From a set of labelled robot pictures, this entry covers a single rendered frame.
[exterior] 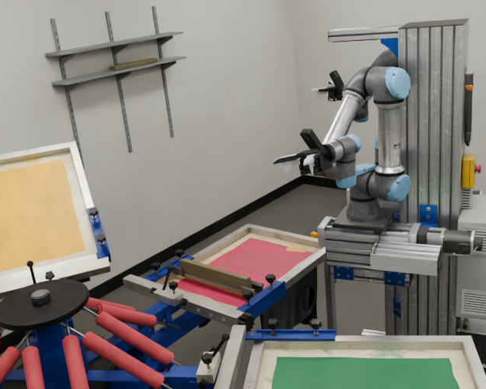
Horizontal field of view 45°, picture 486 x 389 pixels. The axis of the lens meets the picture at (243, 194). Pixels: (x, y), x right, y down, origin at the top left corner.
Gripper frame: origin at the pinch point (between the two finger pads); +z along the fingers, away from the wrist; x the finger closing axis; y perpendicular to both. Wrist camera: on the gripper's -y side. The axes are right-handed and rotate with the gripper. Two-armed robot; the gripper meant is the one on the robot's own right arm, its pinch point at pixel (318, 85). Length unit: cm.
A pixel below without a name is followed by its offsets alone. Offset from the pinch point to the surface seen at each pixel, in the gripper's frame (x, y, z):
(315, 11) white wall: 219, 4, 209
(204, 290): -123, 56, -30
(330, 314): -48, 118, -29
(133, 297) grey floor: -86, 157, 156
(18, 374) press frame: -209, 37, -37
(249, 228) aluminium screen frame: -67, 61, 4
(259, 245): -75, 62, -13
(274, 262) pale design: -83, 61, -33
